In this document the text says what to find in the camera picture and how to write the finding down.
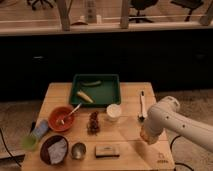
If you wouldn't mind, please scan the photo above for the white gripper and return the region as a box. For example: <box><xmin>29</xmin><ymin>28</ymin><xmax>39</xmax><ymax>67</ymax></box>
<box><xmin>141</xmin><ymin>129</ymin><xmax>160</xmax><ymax>145</ymax></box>

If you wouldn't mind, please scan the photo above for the yellow-red apple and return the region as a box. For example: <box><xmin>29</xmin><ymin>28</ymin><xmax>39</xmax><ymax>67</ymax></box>
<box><xmin>140</xmin><ymin>131</ymin><xmax>149</xmax><ymax>143</ymax></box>

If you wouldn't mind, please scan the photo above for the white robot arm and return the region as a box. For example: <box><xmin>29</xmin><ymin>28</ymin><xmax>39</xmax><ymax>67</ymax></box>
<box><xmin>140</xmin><ymin>96</ymin><xmax>213</xmax><ymax>153</ymax></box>

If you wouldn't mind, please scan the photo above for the green plastic tray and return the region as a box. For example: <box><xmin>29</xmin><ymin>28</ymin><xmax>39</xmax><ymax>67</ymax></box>
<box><xmin>69</xmin><ymin>74</ymin><xmax>121</xmax><ymax>108</ymax></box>

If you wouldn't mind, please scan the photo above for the white cup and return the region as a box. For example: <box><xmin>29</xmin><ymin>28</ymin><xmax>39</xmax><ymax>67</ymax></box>
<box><xmin>106</xmin><ymin>104</ymin><xmax>122</xmax><ymax>121</ymax></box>

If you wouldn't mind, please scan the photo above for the rectangular brown sponge block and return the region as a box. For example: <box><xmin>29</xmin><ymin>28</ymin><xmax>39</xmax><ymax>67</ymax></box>
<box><xmin>95</xmin><ymin>145</ymin><xmax>120</xmax><ymax>158</ymax></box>

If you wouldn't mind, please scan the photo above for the bunch of dark grapes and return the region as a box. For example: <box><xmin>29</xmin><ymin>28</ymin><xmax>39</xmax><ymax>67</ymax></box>
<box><xmin>87</xmin><ymin>111</ymin><xmax>100</xmax><ymax>135</ymax></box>

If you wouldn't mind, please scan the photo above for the small metal cup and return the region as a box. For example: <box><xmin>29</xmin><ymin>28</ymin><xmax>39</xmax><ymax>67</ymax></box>
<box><xmin>71</xmin><ymin>142</ymin><xmax>86</xmax><ymax>160</ymax></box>

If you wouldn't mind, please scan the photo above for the green cucumber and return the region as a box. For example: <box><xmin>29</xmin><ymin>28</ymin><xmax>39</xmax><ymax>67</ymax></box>
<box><xmin>81</xmin><ymin>80</ymin><xmax>102</xmax><ymax>87</ymax></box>

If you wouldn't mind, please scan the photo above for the silver spoon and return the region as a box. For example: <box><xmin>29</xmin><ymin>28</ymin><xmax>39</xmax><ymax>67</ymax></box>
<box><xmin>56</xmin><ymin>103</ymin><xmax>82</xmax><ymax>125</ymax></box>

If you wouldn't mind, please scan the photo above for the grey cloth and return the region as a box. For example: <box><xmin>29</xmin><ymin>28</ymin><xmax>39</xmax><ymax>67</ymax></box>
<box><xmin>48</xmin><ymin>139</ymin><xmax>67</xmax><ymax>164</ymax></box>

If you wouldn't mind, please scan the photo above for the orange bowl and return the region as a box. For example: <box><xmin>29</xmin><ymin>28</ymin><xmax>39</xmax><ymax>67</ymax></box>
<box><xmin>48</xmin><ymin>106</ymin><xmax>74</xmax><ymax>132</ymax></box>

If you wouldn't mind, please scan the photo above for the dark brown bowl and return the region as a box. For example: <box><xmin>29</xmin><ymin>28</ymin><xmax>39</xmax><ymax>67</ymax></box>
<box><xmin>40</xmin><ymin>135</ymin><xmax>69</xmax><ymax>165</ymax></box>

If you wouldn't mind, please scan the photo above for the green plastic cup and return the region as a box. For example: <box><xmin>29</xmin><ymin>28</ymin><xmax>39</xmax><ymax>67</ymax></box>
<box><xmin>21</xmin><ymin>135</ymin><xmax>37</xmax><ymax>151</ymax></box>

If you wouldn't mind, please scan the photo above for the office chair middle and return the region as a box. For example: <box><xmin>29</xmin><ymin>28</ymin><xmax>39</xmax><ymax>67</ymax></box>
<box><xmin>129</xmin><ymin>0</ymin><xmax>158</xmax><ymax>23</ymax></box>

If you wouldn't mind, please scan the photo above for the office chair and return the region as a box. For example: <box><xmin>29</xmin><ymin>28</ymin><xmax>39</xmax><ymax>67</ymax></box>
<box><xmin>26</xmin><ymin>0</ymin><xmax>53</xmax><ymax>11</ymax></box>
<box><xmin>129</xmin><ymin>0</ymin><xmax>158</xmax><ymax>23</ymax></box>
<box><xmin>171</xmin><ymin>0</ymin><xmax>204</xmax><ymax>22</ymax></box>

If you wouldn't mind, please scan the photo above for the office chair right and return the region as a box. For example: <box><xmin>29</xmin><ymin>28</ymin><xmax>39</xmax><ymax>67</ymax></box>
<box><xmin>171</xmin><ymin>0</ymin><xmax>204</xmax><ymax>22</ymax></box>

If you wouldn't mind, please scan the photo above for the office chair left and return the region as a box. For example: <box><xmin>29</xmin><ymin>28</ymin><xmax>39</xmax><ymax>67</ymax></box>
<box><xmin>26</xmin><ymin>0</ymin><xmax>53</xmax><ymax>11</ymax></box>

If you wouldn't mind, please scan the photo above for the black cable right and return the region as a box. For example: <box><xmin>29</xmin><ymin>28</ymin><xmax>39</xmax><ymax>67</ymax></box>
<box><xmin>169</xmin><ymin>134</ymin><xmax>196</xmax><ymax>171</ymax></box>

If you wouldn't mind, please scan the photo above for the black cable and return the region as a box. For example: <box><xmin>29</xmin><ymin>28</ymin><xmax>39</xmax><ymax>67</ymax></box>
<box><xmin>169</xmin><ymin>134</ymin><xmax>196</xmax><ymax>171</ymax></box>
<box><xmin>0</xmin><ymin>128</ymin><xmax>22</xmax><ymax>168</ymax></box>

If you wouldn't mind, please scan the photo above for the black cable left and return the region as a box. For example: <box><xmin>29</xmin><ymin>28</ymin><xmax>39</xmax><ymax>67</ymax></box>
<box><xmin>0</xmin><ymin>128</ymin><xmax>22</xmax><ymax>168</ymax></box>

